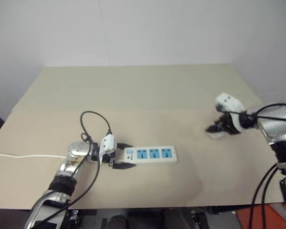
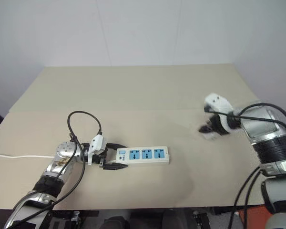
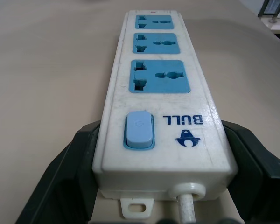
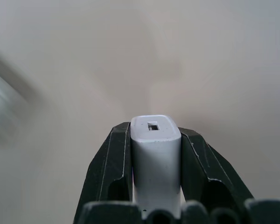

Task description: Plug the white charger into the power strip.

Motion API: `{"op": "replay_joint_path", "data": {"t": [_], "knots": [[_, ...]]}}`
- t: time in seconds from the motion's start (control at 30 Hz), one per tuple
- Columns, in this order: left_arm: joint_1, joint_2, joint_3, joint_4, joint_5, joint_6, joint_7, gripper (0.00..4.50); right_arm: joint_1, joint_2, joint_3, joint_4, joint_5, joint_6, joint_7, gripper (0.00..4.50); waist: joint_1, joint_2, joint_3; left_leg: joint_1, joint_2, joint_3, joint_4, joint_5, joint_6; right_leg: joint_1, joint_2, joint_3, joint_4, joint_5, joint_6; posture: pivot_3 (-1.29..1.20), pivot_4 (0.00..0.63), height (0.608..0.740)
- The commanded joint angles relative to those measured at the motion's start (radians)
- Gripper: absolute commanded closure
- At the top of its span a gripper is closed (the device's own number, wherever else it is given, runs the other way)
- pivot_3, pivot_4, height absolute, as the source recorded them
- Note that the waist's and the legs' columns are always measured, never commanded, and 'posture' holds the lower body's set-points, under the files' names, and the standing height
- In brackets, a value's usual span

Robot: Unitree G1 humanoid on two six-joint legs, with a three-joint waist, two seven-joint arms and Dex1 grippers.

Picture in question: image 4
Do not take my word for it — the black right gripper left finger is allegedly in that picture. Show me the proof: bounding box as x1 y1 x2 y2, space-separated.
73 121 134 224

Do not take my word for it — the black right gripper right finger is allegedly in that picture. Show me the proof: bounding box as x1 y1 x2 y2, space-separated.
177 127 255 205

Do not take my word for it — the white USB charger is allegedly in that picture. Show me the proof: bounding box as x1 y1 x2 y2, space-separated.
130 114 182 211

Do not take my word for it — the blurred grey white object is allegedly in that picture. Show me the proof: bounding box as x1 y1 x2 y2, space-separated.
0 45 42 143

